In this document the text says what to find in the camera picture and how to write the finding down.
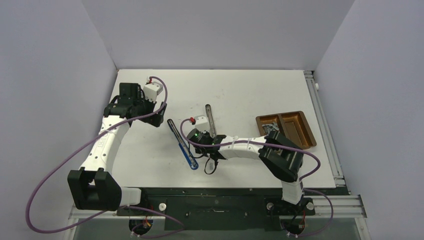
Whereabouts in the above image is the brown plastic divided tray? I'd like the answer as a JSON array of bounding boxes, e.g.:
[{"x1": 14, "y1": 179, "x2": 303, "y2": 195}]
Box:
[{"x1": 255, "y1": 111, "x2": 317, "y2": 150}]

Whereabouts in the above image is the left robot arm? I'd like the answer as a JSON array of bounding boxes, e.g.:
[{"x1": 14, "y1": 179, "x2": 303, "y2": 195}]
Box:
[{"x1": 67, "y1": 80, "x2": 167, "y2": 215}]

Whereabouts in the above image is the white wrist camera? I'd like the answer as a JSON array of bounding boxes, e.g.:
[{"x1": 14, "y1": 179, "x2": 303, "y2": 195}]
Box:
[
  {"x1": 142, "y1": 82, "x2": 164, "y2": 103},
  {"x1": 194, "y1": 115, "x2": 210, "y2": 134}
]

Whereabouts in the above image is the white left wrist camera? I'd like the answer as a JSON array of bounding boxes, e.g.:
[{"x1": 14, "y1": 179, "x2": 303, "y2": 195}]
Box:
[{"x1": 142, "y1": 82, "x2": 164, "y2": 103}]

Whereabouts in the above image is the pile of grey staples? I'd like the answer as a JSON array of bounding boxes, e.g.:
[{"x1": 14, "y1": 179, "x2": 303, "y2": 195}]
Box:
[{"x1": 261, "y1": 121, "x2": 280, "y2": 133}]

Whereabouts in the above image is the blue stapler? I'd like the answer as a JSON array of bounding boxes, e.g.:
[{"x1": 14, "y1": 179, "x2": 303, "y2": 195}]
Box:
[{"x1": 167, "y1": 119, "x2": 199, "y2": 170}]

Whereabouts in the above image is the silver black stapler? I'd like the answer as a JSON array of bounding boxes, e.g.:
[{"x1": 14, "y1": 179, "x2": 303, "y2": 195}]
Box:
[{"x1": 205, "y1": 104, "x2": 217, "y2": 138}]

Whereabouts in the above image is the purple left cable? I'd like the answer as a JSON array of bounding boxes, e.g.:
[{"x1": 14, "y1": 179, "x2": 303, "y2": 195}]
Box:
[{"x1": 25, "y1": 76, "x2": 186, "y2": 239}]

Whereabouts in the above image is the aluminium frame rail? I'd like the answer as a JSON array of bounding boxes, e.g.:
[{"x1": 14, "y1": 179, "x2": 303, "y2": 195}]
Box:
[{"x1": 67, "y1": 70, "x2": 369, "y2": 221}]

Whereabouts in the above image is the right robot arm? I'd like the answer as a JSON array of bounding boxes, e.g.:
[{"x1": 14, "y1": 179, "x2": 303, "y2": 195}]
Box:
[{"x1": 187, "y1": 128, "x2": 304, "y2": 214}]

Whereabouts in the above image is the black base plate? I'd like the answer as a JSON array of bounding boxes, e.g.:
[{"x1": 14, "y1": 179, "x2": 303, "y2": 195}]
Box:
[{"x1": 117, "y1": 188, "x2": 351, "y2": 231}]

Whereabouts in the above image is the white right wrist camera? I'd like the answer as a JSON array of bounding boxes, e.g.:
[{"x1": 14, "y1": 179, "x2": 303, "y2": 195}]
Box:
[{"x1": 194, "y1": 115, "x2": 210, "y2": 134}]

